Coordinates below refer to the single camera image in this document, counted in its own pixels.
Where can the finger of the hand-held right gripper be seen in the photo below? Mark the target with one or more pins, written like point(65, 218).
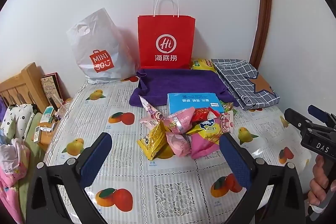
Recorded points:
point(319, 111)
point(296, 119)

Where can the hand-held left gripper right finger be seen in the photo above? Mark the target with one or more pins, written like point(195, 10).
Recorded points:
point(236, 161)

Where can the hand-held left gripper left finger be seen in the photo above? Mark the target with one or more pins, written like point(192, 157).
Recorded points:
point(97, 158)

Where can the pink yellow chip packet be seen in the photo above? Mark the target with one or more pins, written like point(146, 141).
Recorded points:
point(207, 140)

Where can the small pink candy packet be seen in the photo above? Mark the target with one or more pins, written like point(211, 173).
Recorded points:
point(227, 123)

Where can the green candy packet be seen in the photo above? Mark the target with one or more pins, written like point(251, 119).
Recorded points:
point(227, 106)

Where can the yellow snack packet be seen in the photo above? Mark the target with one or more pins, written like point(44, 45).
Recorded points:
point(152, 142)

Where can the pale pink snack packet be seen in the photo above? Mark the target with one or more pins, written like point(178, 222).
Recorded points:
point(178, 144)

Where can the pink packet silver band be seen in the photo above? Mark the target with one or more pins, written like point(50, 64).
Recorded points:
point(181, 120)

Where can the pink pointed snack packet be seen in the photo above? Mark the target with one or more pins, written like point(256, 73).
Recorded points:
point(149, 109)

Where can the person's right hand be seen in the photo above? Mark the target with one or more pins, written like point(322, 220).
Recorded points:
point(317, 182)

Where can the fruit print tablecloth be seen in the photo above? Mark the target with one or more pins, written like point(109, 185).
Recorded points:
point(131, 169)

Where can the wooden nightstand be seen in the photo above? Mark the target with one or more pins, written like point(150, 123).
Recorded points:
point(48, 134)

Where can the red snack packet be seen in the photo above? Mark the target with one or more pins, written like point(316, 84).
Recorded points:
point(204, 113)

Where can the green white small box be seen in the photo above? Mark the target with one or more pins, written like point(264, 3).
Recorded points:
point(47, 114)

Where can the grey checked cloth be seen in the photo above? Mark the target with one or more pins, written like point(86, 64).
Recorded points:
point(241, 77)

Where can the blue tissue pack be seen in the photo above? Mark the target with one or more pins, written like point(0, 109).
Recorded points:
point(194, 102)

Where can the patterned book box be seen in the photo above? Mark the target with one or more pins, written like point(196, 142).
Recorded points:
point(51, 88)

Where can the pink bedding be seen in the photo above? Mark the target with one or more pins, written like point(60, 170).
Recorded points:
point(10, 174)

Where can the white spotted pillow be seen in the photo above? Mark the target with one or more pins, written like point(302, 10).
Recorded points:
point(15, 119)

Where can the purple towel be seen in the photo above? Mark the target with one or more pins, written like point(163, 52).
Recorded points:
point(183, 82)

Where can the large yellow chip bag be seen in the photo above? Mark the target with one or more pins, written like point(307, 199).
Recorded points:
point(203, 65)

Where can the wooden headboard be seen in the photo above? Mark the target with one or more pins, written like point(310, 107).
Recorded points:
point(21, 85)

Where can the white plastic bag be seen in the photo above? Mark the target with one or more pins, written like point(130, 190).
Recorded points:
point(102, 43)

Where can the red paper bag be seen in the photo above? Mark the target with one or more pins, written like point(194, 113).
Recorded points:
point(168, 35)

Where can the wooden door frame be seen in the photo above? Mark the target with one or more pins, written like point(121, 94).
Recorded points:
point(262, 16)

